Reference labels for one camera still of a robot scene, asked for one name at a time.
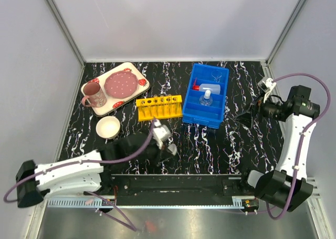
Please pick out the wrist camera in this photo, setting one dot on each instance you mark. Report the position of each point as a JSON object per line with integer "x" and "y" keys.
{"x": 266, "y": 85}
{"x": 161, "y": 133}

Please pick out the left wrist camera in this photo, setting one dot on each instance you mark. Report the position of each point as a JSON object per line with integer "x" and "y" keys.
{"x": 161, "y": 133}

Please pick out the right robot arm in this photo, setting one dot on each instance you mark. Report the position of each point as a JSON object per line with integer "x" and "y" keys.
{"x": 286, "y": 186}

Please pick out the white wash bottle red cap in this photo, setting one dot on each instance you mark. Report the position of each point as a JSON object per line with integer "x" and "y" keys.
{"x": 213, "y": 88}

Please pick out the blue divided plastic bin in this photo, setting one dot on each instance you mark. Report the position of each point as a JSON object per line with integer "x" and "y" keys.
{"x": 195, "y": 113}

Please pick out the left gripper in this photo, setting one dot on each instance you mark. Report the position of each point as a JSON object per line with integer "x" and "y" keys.
{"x": 161, "y": 155}

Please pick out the beige ceramic mortar bowl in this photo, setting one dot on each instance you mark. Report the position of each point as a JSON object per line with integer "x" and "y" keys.
{"x": 108, "y": 127}

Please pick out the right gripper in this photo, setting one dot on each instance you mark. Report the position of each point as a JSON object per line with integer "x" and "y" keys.
{"x": 244, "y": 118}

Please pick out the pink polka dot plate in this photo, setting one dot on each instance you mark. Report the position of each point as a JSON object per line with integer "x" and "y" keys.
{"x": 121, "y": 84}

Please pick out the white round lid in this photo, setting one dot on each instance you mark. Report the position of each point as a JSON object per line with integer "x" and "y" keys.
{"x": 172, "y": 148}

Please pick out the pink mug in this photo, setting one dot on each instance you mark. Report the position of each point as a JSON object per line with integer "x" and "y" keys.
{"x": 94, "y": 96}

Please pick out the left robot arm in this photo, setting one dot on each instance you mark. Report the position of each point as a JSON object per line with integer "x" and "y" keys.
{"x": 35, "y": 182}

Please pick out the clear glass stoppered flask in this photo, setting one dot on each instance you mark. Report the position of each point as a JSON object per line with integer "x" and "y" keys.
{"x": 206, "y": 99}

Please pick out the yellow test tube rack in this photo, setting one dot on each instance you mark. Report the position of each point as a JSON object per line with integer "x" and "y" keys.
{"x": 150, "y": 111}

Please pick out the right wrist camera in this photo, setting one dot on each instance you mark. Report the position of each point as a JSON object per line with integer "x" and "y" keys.
{"x": 266, "y": 85}

